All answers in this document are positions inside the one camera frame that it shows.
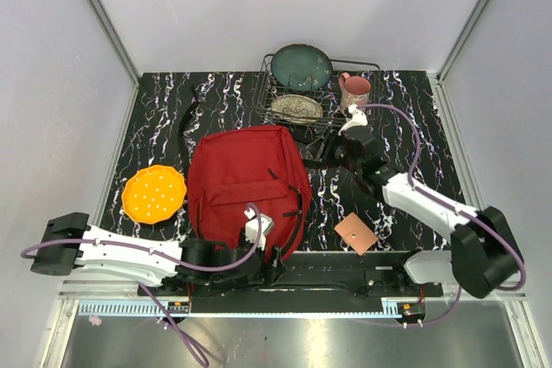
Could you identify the aluminium frame rail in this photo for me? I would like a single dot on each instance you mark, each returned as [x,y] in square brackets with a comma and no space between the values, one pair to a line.
[300,304]

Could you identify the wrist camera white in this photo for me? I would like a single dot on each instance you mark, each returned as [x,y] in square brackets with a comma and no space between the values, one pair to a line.
[257,228]
[357,118]

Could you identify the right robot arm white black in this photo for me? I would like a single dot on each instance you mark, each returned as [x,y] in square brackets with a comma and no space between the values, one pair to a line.
[482,251]

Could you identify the orange perforated plate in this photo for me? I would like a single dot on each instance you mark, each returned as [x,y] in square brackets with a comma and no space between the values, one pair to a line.
[154,194]

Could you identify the pink patterned mug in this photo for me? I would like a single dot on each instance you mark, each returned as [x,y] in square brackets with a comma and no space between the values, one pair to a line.
[354,90]

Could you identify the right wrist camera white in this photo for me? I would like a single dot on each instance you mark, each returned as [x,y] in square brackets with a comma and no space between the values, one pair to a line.
[357,118]

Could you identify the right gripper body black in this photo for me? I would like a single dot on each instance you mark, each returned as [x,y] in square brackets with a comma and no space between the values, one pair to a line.
[341,152]

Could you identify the red backpack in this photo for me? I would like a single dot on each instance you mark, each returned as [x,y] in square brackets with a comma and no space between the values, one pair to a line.
[226,171]

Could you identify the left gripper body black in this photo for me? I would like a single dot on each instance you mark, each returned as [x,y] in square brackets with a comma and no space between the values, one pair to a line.
[266,274]

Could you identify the patterned beige plate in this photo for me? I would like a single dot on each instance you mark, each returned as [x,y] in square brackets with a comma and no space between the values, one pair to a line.
[296,108]

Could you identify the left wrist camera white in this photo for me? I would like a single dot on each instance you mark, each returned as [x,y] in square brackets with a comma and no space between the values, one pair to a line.
[257,228]

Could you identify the teal ceramic plate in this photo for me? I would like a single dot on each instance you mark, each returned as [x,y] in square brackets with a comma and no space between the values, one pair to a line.
[301,67]

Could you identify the black wire dish rack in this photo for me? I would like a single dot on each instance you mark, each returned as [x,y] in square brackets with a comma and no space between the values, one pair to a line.
[329,97]

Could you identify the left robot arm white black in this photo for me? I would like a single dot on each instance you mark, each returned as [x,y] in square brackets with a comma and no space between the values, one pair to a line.
[70,243]

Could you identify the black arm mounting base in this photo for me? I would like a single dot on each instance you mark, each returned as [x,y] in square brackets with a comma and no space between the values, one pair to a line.
[374,274]

